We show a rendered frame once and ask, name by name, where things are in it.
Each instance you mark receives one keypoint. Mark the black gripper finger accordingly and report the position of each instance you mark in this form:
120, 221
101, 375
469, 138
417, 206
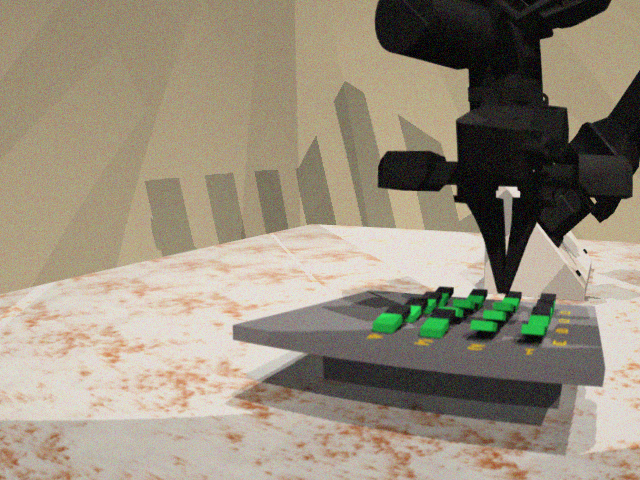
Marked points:
525, 214
490, 217

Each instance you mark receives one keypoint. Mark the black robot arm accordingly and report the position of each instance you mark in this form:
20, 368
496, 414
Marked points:
503, 36

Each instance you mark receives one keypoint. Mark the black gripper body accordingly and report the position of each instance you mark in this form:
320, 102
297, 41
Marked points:
598, 176

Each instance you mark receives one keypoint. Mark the grey switch panel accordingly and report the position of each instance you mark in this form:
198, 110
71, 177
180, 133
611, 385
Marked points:
471, 348

